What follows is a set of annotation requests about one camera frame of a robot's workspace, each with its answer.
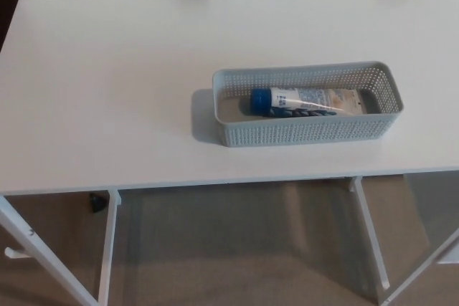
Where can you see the white tube with blue cap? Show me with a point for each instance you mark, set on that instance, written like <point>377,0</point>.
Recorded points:
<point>287,100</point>

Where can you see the grey perforated plastic basket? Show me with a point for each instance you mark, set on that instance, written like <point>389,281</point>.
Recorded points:
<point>297,132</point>

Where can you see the small black floor object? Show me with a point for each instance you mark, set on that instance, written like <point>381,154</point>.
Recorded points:
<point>96,203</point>

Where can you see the dark brown cabinet edge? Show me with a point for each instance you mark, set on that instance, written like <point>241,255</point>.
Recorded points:
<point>7,1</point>

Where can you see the white table frame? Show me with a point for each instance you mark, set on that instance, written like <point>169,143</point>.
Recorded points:
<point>107,248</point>

